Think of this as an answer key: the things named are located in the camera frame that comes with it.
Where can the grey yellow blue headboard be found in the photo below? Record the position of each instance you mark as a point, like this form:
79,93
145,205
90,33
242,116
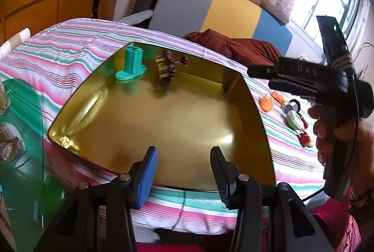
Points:
236,19

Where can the black lidded clear jar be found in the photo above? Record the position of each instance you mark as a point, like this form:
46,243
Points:
292,105

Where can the dark red quilted jacket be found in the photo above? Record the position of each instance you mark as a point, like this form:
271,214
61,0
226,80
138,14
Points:
244,51

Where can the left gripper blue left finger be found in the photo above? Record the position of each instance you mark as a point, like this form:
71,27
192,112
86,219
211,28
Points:
145,175

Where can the green glass table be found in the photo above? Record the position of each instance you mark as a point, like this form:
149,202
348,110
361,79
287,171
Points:
29,195

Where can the striped bed sheet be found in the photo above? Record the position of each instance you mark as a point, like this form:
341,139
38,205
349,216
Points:
58,59

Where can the gold metal tray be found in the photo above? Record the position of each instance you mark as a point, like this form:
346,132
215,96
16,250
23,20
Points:
111,123

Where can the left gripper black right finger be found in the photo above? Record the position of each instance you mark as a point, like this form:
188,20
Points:
225,174

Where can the dark brown toy figure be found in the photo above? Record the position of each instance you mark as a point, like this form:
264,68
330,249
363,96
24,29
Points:
167,65

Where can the orange plastic bracket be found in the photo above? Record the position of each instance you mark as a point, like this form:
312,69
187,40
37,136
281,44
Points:
266,103

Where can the glass cup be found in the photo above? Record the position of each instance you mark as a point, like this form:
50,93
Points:
9,145

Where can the person's right hand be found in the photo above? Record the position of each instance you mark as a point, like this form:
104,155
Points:
362,173

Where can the red small toy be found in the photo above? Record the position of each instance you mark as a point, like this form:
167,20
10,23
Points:
305,140

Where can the orange plastic cube block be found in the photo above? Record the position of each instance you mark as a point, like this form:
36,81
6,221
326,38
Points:
278,97

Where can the white green round container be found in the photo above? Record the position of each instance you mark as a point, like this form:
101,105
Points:
294,121

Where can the teal plastic stand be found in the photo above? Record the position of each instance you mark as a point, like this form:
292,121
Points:
133,64

